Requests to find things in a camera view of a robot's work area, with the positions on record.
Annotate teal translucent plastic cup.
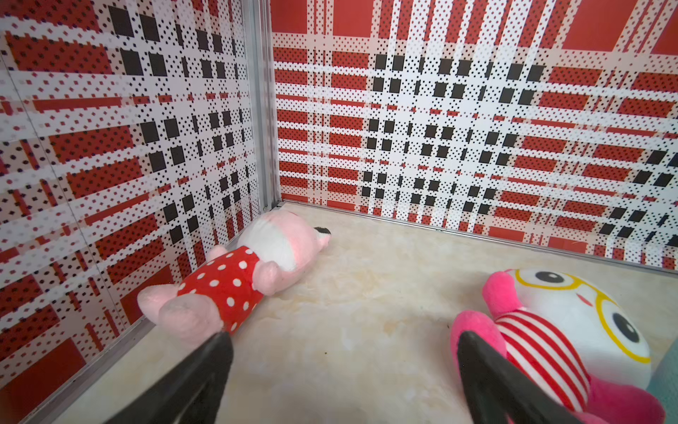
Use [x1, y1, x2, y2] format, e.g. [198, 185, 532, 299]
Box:
[648, 339, 678, 424]

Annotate pink plush yellow glasses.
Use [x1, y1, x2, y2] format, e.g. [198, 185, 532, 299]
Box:
[450, 269, 666, 423]

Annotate pink pig plush red dress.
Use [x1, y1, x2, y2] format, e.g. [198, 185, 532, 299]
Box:
[137, 210, 332, 347]

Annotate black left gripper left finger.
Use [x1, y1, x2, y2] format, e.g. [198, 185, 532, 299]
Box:
[108, 332, 234, 423]

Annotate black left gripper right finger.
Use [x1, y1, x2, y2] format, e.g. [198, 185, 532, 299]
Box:
[457, 331, 578, 423]

